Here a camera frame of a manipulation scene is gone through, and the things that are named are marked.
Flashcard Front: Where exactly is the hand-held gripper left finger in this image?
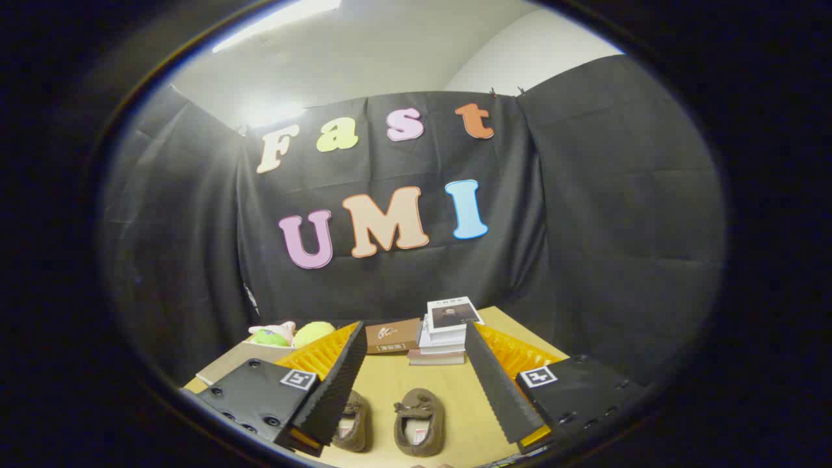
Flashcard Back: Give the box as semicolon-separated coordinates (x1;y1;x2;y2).
195;320;369;458

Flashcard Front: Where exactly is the plain white book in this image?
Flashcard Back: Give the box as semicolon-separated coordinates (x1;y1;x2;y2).
418;317;469;356

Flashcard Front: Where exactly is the pink plush toy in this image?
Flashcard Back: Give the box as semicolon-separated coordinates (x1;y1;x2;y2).
248;320;297;337

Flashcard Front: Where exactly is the pink cover book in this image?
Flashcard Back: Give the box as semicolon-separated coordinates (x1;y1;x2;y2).
408;348;467;367

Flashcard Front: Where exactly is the brown cardboard storage box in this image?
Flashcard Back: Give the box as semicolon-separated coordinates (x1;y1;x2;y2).
196;339;294;385

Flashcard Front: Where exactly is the brown cover book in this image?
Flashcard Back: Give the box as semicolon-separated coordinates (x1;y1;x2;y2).
365;317;423;355

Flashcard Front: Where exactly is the yellow plush toy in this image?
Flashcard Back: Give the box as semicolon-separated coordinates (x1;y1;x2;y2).
292;321;337;348

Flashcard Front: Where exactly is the white portrait cover book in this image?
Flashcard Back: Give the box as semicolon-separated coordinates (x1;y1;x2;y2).
426;296;485;336

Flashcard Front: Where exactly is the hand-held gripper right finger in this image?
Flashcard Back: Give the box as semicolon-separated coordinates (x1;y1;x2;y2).
464;320;647;454

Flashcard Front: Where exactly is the brown fuzzy shoe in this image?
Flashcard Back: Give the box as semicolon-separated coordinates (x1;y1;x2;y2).
331;390;374;452
393;388;447;458

